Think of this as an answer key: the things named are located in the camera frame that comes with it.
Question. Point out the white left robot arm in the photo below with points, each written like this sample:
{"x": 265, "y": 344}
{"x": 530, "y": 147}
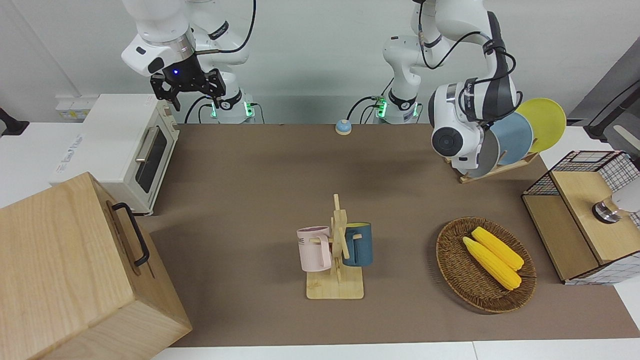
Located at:
{"x": 460, "y": 125}

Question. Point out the dark teal mug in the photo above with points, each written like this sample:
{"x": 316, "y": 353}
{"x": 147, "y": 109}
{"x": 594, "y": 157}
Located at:
{"x": 361, "y": 245}

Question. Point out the yellow corn cob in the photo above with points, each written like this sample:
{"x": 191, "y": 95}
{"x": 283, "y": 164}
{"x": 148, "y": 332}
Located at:
{"x": 500, "y": 247}
{"x": 492, "y": 265}

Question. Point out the black camera stand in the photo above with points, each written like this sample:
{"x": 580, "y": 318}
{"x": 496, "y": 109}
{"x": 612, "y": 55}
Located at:
{"x": 10, "y": 122}
{"x": 612, "y": 107}

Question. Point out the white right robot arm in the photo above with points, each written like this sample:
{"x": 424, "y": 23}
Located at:
{"x": 160, "y": 30}

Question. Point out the brown wicker basket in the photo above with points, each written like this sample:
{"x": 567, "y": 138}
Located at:
{"x": 460, "y": 270}

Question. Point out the wooden plate rack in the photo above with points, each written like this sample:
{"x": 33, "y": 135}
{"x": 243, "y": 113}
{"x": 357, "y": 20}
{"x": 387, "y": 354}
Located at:
{"x": 500, "y": 170}

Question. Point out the blue bell on wooden base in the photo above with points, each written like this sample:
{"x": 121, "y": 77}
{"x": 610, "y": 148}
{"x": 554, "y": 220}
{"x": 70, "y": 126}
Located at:
{"x": 343, "y": 127}

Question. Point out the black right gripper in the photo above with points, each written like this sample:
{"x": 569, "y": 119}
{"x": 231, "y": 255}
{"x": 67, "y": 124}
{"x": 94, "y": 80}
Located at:
{"x": 185, "y": 75}

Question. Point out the yellow plate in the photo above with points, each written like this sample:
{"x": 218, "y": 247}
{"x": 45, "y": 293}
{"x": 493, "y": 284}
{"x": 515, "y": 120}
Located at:
{"x": 545, "y": 122}

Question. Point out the white toaster oven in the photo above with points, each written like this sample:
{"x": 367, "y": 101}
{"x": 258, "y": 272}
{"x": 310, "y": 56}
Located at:
{"x": 115, "y": 135}

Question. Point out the gray plate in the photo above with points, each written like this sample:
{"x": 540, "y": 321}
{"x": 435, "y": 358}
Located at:
{"x": 487, "y": 152}

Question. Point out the brown table mat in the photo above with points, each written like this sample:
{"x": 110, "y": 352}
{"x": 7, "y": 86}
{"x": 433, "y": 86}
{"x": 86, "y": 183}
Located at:
{"x": 250, "y": 175}

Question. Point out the wooden mug tree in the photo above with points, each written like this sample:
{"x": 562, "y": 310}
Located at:
{"x": 337, "y": 287}

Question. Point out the pink mug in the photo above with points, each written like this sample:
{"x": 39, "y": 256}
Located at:
{"x": 312, "y": 250}

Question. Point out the light wooden box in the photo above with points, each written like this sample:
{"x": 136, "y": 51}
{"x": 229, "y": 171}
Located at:
{"x": 65, "y": 280}

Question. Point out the light blue plate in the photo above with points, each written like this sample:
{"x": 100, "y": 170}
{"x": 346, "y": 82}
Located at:
{"x": 515, "y": 137}

